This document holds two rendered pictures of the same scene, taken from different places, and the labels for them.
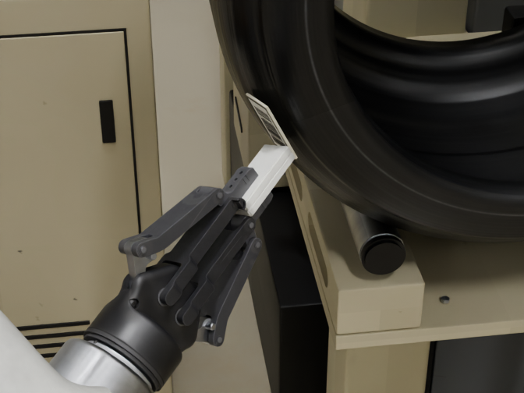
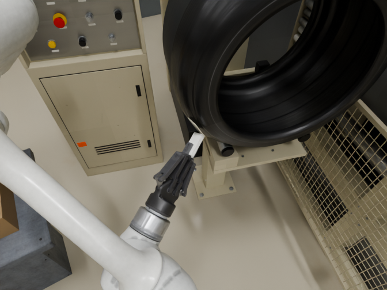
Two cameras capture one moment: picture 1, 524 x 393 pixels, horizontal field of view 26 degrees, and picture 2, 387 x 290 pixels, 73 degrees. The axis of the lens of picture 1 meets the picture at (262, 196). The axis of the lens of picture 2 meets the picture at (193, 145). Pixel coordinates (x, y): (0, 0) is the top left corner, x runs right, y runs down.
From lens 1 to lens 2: 0.36 m
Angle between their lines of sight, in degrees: 17
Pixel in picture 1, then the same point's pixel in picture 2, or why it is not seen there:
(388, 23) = not seen: hidden behind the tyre
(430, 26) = (234, 68)
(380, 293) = (226, 160)
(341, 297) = (215, 163)
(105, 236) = (140, 119)
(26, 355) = (132, 256)
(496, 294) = (256, 152)
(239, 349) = (177, 137)
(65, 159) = (127, 101)
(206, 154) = (163, 80)
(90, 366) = (148, 220)
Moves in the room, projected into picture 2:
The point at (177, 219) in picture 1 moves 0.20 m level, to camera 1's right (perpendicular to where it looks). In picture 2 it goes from (170, 167) to (248, 160)
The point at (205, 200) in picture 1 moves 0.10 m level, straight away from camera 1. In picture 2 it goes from (178, 158) to (174, 130)
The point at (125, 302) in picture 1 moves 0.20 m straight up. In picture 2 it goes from (157, 195) to (146, 145)
